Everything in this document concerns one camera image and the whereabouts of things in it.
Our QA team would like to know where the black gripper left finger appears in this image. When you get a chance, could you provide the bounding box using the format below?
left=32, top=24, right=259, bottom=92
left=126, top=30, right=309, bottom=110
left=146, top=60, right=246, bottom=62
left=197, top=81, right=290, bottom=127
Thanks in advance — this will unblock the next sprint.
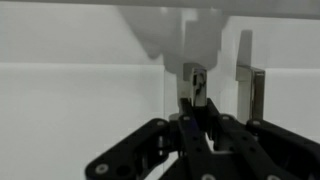
left=84, top=98, right=216, bottom=180

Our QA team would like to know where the white cabinet door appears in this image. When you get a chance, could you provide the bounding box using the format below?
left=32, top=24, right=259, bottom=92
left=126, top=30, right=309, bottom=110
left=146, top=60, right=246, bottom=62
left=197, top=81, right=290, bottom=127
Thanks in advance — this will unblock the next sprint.
left=0, top=0, right=224, bottom=180

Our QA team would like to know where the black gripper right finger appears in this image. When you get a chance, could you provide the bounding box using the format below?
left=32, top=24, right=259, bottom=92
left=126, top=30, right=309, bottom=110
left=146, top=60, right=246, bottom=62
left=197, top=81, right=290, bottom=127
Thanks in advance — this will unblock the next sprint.
left=203, top=97, right=320, bottom=180

